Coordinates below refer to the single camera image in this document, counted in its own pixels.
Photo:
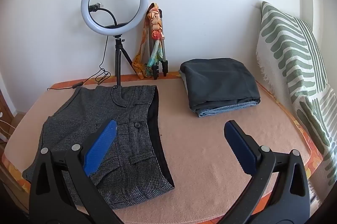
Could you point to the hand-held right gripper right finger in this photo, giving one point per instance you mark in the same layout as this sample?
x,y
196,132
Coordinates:
x,y
241,146

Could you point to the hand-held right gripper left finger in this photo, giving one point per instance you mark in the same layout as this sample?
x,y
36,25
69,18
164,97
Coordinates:
x,y
101,145

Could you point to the grey tweed pants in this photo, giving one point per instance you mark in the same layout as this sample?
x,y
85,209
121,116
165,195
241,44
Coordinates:
x,y
79,113

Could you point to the dark grey folded pants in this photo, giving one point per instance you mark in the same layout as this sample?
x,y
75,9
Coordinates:
x,y
221,79

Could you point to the blue folded jeans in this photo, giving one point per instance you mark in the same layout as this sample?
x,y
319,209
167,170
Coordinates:
x,y
223,110

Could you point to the orange patterned bed sheet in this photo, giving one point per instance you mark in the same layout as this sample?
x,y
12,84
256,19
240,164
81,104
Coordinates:
x,y
312,145

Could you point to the wooden cabinet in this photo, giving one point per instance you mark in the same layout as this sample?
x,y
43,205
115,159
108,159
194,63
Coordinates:
x,y
6,108

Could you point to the green striped white pillow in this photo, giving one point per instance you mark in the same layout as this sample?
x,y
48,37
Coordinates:
x,y
289,50

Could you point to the grey folded tripod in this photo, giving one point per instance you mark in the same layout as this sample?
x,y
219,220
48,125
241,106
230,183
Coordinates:
x,y
163,53

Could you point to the orange floral scarf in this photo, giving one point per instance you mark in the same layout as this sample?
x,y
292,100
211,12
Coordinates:
x,y
155,21

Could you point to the black gooseneck phone holder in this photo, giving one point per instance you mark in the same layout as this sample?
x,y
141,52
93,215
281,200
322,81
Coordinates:
x,y
94,7

